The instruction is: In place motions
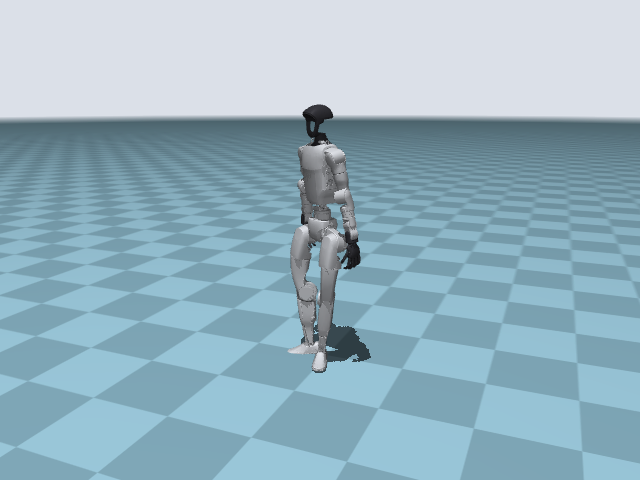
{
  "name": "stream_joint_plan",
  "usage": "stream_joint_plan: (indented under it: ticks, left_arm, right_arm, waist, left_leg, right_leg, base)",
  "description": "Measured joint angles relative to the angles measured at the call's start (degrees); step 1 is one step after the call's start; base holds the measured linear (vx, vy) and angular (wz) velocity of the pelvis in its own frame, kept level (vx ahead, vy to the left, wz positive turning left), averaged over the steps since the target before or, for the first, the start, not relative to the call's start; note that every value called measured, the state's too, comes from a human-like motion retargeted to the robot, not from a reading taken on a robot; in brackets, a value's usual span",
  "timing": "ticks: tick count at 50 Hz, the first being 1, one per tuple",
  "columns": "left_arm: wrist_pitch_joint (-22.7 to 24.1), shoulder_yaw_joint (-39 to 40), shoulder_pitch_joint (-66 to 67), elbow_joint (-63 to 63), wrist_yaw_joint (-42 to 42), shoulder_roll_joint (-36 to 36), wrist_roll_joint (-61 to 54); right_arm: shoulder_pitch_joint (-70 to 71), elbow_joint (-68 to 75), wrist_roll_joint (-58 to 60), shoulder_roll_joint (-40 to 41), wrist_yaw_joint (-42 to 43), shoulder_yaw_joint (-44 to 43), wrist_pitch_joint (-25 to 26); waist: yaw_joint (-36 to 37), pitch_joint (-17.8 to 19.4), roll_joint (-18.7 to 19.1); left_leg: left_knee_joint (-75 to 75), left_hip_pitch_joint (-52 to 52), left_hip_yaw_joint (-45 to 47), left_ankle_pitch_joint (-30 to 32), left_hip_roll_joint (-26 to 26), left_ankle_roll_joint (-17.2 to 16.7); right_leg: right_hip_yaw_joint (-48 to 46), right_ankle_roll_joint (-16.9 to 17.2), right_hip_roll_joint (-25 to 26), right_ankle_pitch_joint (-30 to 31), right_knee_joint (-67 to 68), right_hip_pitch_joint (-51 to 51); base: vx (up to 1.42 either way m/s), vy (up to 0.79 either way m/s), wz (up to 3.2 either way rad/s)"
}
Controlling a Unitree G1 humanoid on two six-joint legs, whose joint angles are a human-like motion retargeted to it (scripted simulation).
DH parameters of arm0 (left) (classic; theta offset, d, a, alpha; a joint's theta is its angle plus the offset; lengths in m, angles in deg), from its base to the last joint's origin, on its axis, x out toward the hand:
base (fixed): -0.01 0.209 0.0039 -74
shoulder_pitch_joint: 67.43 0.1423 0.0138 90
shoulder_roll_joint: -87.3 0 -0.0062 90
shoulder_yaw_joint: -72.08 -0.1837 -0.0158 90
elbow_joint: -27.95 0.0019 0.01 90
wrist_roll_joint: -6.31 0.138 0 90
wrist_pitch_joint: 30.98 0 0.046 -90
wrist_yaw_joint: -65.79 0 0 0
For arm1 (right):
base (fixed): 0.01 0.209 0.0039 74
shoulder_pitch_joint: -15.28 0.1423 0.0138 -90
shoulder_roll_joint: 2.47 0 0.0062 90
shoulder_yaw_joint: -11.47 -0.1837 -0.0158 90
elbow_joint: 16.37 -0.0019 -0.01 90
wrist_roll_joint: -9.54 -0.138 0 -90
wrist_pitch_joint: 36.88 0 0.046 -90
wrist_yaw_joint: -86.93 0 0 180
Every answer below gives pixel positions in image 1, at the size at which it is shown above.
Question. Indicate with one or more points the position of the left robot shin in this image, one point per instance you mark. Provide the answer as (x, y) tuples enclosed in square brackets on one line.
[(325, 316)]

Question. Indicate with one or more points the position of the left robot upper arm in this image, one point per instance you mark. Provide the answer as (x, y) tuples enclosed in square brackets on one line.
[(336, 159)]

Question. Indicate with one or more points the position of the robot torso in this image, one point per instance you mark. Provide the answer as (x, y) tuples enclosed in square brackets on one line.
[(319, 187)]

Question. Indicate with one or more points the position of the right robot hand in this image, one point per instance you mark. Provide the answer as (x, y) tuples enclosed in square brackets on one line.
[(303, 223)]

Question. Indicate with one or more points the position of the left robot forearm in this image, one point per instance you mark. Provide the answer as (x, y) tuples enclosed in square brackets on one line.
[(349, 223)]

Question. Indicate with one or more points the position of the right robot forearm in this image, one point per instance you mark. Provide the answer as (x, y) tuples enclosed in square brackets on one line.
[(306, 207)]

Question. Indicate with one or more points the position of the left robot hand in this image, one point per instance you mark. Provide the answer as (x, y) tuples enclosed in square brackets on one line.
[(353, 252)]

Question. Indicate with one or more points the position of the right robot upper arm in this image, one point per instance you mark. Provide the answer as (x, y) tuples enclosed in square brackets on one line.
[(300, 183)]

